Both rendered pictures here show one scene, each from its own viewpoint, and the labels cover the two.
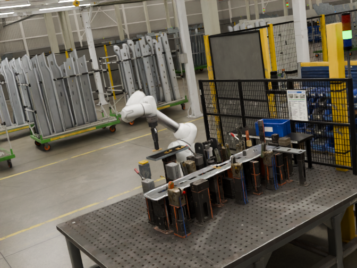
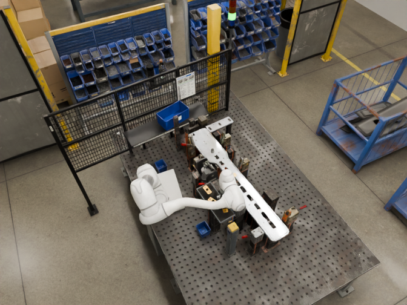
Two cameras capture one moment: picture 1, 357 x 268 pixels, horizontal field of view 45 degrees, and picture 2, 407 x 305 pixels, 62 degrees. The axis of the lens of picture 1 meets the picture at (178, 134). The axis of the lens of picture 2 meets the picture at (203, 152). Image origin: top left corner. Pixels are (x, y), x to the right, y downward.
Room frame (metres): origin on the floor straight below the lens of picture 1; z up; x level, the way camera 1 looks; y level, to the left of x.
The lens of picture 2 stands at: (3.49, 1.57, 3.52)
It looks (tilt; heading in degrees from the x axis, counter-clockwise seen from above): 50 degrees down; 277
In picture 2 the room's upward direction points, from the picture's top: 1 degrees counter-clockwise
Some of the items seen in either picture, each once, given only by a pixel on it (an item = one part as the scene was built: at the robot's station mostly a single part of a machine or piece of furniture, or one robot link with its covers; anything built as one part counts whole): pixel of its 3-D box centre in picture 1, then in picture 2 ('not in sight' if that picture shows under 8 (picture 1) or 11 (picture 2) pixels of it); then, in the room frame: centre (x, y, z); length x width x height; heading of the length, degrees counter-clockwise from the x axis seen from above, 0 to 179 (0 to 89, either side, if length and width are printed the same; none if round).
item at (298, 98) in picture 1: (297, 105); (185, 85); (3.98, -1.15, 1.30); 0.23 x 0.02 x 0.31; 37
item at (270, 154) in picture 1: (269, 170); (225, 147); (3.52, -0.72, 0.87); 0.12 x 0.09 x 0.35; 37
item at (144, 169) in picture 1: (148, 189); (231, 240); (3.41, 0.32, 0.92); 0.08 x 0.08 x 0.44; 37
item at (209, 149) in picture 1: (209, 166); (207, 181); (3.66, -0.23, 0.94); 0.18 x 0.13 x 0.49; 127
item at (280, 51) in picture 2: not in sight; (290, 34); (2.60, -3.79, 0.36); 0.50 x 0.50 x 0.73
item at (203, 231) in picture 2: not in sight; (203, 229); (3.66, 0.16, 0.74); 0.11 x 0.10 x 0.09; 127
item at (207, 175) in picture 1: (215, 168); (234, 177); (3.42, -0.26, 1.00); 1.38 x 0.22 x 0.02; 127
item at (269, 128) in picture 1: (272, 127); (172, 115); (4.09, -0.91, 1.10); 0.30 x 0.17 x 0.13; 47
